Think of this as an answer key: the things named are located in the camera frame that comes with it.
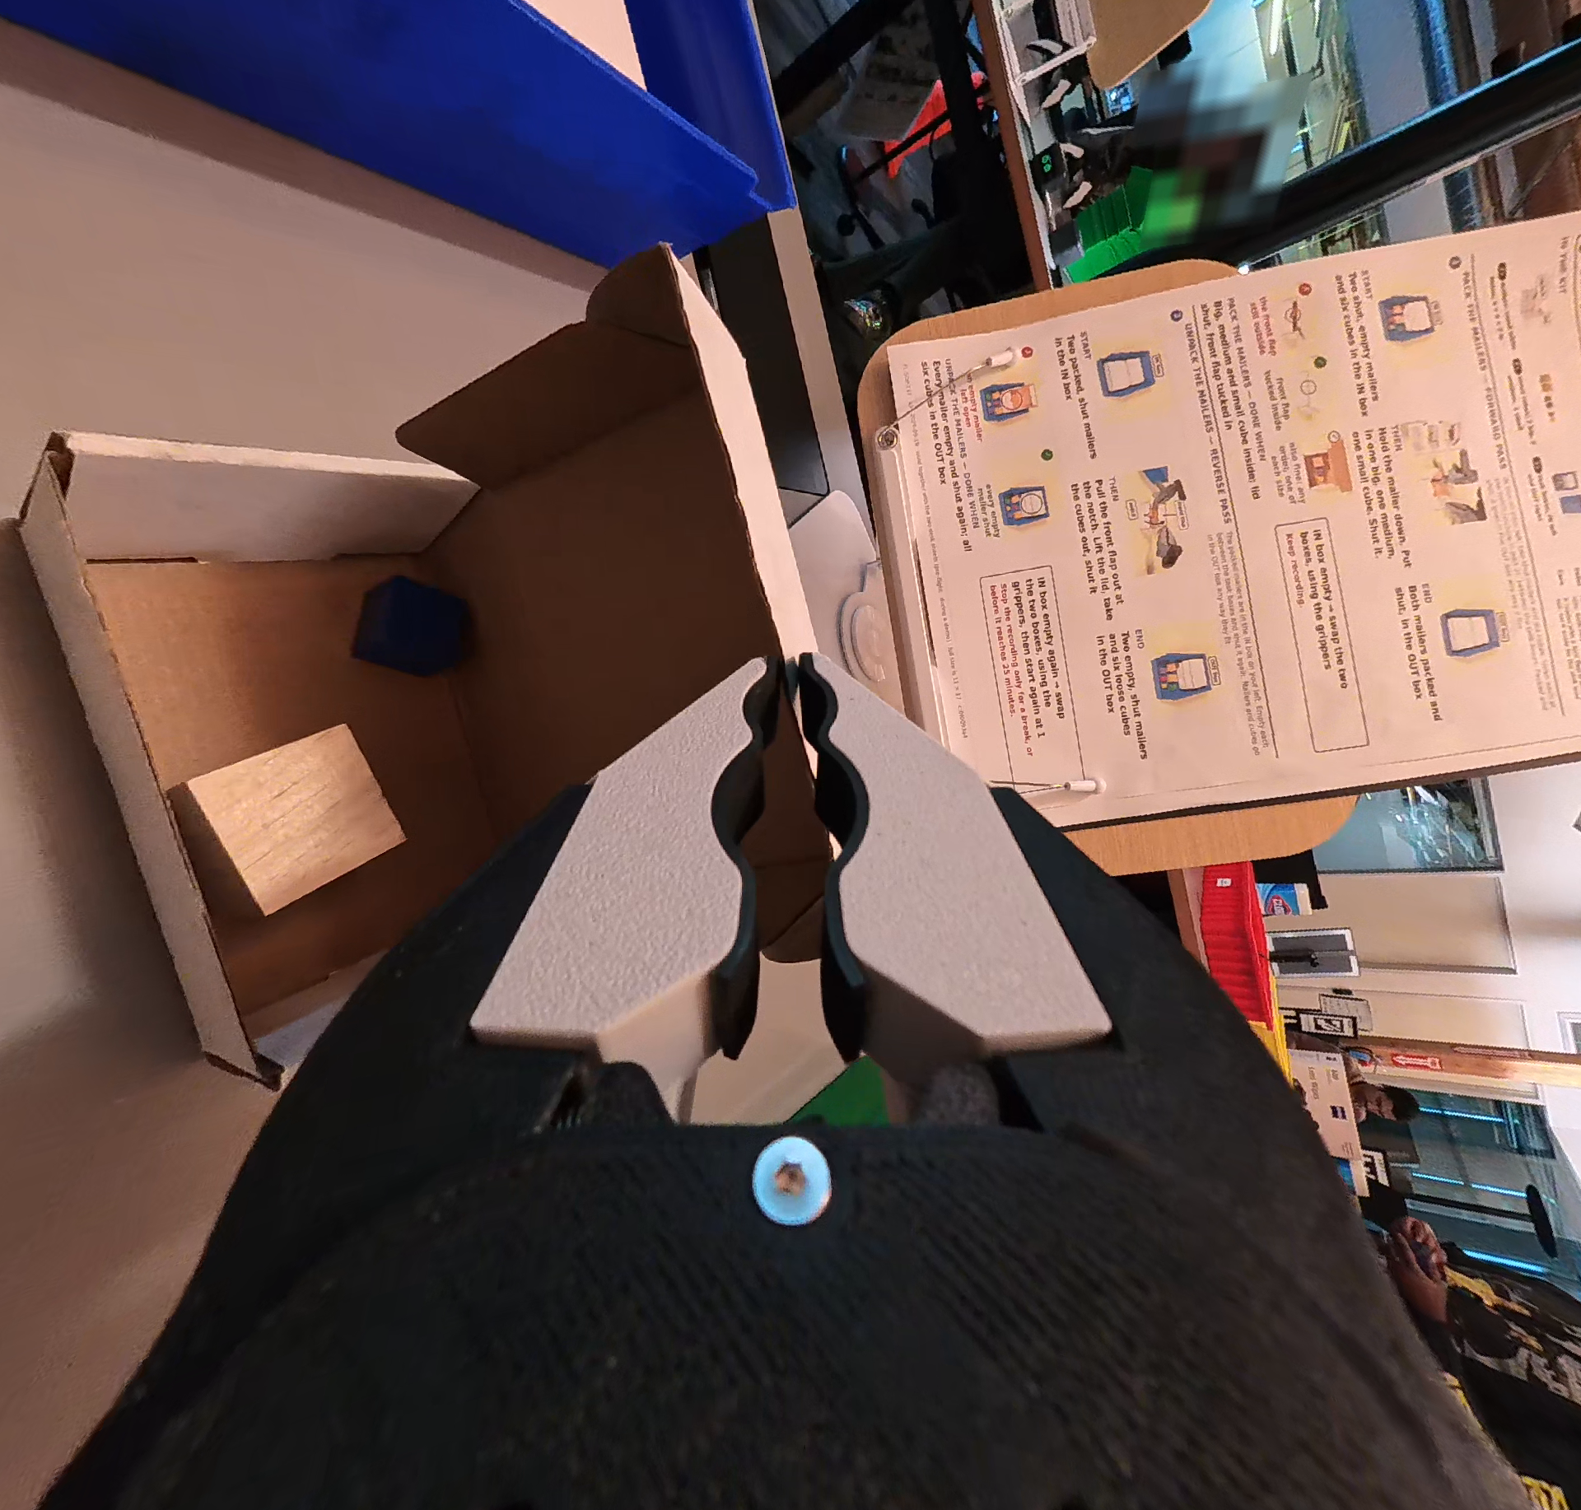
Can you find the red plastic bin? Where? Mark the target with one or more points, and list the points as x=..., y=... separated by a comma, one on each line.
x=1235, y=942

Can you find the green plastic bin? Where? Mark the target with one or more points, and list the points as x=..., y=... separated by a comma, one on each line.
x=853, y=1098

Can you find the long dark desk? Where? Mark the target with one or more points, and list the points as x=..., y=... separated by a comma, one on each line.
x=1000, y=116

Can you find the wooden table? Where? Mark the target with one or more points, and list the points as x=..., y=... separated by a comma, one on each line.
x=1185, y=911

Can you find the instruction sheet on stand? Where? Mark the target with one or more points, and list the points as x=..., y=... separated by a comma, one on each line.
x=1210, y=838

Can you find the printed instruction sheet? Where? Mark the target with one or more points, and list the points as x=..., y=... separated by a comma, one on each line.
x=1235, y=523

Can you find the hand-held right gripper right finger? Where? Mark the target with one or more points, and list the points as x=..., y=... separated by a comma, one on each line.
x=964, y=917

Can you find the yellow plastic bin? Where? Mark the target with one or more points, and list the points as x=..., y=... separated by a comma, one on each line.
x=1267, y=1036

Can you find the blue cube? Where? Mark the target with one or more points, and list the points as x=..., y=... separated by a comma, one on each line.
x=414, y=628

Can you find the large wooden cube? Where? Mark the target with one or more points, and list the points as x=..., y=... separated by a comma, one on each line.
x=284, y=812

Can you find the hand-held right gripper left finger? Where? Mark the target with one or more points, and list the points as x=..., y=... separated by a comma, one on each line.
x=618, y=905

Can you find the blue plastic bin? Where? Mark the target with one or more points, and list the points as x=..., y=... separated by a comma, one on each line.
x=371, y=65

